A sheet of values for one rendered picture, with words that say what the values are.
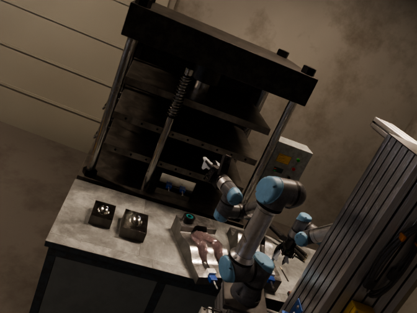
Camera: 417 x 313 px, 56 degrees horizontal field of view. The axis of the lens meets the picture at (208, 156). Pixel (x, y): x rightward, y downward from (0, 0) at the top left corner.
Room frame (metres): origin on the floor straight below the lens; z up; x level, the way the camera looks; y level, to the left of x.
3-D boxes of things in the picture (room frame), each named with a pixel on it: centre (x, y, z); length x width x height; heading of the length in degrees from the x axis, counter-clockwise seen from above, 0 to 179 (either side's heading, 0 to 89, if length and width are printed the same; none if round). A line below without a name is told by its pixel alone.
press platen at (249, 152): (3.02, 0.27, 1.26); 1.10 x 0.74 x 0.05; 104
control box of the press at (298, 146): (2.99, -0.57, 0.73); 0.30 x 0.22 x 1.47; 104
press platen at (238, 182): (3.02, 0.27, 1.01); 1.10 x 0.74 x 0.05; 104
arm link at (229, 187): (1.73, -0.17, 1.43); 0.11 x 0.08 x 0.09; 33
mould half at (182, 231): (2.09, -0.20, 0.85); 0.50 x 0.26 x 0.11; 31
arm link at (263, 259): (1.58, -0.42, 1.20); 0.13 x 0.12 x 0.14; 123
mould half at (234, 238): (2.26, -0.53, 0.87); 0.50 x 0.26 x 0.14; 14
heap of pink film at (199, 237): (2.09, -0.21, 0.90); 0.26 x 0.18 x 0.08; 31
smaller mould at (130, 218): (2.05, 0.25, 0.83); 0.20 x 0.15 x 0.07; 14
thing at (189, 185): (2.91, 0.19, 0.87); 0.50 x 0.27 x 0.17; 14
